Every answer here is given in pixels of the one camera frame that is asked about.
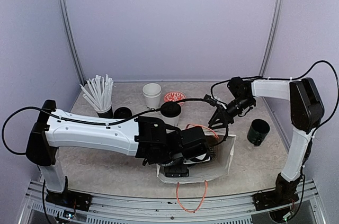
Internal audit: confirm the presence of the red white patterned bowl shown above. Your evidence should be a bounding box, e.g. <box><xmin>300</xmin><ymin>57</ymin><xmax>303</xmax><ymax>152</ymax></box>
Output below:
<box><xmin>164</xmin><ymin>91</ymin><xmax>186</xmax><ymax>102</ymax></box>

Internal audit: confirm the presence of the aluminium corner post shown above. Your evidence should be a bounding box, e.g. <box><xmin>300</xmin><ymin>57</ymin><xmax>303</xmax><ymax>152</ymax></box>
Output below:
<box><xmin>58</xmin><ymin>0</ymin><xmax>85</xmax><ymax>85</ymax></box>
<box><xmin>259</xmin><ymin>0</ymin><xmax>283</xmax><ymax>76</ymax></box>

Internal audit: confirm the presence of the white paper takeout bag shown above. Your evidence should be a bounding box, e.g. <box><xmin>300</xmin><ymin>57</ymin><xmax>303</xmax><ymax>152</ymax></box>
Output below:
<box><xmin>155</xmin><ymin>123</ymin><xmax>237</xmax><ymax>213</ymax></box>

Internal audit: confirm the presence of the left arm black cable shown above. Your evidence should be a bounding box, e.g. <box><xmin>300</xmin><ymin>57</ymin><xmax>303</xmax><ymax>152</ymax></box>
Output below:
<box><xmin>1</xmin><ymin>98</ymin><xmax>230</xmax><ymax>156</ymax></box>

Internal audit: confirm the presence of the dark green mug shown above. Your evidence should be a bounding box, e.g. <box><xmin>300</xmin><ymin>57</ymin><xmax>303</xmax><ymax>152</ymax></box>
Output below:
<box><xmin>247</xmin><ymin>119</ymin><xmax>270</xmax><ymax>146</ymax></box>

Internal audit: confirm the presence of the cup holding white straws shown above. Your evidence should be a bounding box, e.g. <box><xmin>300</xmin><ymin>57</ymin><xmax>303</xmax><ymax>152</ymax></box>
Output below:
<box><xmin>80</xmin><ymin>74</ymin><xmax>114</xmax><ymax>119</ymax></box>

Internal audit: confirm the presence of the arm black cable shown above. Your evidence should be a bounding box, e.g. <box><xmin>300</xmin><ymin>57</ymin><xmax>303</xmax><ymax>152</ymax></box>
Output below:
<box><xmin>1</xmin><ymin>98</ymin><xmax>230</xmax><ymax>156</ymax></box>
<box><xmin>210</xmin><ymin>60</ymin><xmax>339</xmax><ymax>129</ymax></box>

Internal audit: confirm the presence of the right aluminium corner post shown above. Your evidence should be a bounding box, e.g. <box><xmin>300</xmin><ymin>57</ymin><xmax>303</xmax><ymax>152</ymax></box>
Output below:
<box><xmin>259</xmin><ymin>0</ymin><xmax>283</xmax><ymax>76</ymax></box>

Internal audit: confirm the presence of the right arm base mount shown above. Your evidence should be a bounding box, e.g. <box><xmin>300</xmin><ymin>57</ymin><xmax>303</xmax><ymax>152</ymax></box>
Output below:
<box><xmin>253</xmin><ymin>181</ymin><xmax>299</xmax><ymax>211</ymax></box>

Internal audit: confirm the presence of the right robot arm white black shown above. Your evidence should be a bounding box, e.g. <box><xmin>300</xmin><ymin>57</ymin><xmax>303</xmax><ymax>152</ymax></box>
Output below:
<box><xmin>204</xmin><ymin>77</ymin><xmax>324</xmax><ymax>205</ymax></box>

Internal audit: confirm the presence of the brown pulp cup carrier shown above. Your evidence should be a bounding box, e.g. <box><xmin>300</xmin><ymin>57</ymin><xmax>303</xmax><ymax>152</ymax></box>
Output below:
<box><xmin>207</xmin><ymin>140</ymin><xmax>218</xmax><ymax>162</ymax></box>

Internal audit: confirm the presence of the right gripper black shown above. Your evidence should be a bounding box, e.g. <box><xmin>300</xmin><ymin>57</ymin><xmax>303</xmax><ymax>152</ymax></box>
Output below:
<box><xmin>208</xmin><ymin>95</ymin><xmax>253</xmax><ymax>130</ymax></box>

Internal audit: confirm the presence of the left aluminium corner post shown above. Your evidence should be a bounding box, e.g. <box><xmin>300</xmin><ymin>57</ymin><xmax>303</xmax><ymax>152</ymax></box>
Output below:
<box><xmin>58</xmin><ymin>0</ymin><xmax>85</xmax><ymax>85</ymax></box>

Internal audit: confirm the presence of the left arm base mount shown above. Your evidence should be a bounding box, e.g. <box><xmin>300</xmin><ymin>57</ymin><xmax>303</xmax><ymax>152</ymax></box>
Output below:
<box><xmin>46</xmin><ymin>177</ymin><xmax>92</xmax><ymax>212</ymax></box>

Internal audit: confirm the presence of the aluminium front rail frame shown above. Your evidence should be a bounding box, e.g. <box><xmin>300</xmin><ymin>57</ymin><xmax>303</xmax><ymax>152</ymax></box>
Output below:
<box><xmin>15</xmin><ymin>181</ymin><xmax>328</xmax><ymax>223</ymax></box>

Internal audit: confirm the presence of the stack of white paper cups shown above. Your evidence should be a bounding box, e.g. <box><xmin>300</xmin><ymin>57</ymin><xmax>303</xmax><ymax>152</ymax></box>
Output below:
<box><xmin>142</xmin><ymin>83</ymin><xmax>162</xmax><ymax>110</ymax></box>

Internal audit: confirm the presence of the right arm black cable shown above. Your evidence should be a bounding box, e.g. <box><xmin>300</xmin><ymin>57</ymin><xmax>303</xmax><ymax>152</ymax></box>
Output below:
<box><xmin>210</xmin><ymin>60</ymin><xmax>339</xmax><ymax>129</ymax></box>

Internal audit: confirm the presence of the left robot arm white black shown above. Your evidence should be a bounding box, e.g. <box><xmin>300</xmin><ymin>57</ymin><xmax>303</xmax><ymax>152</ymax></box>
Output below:
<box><xmin>26</xmin><ymin>100</ymin><xmax>210</xmax><ymax>205</ymax></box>

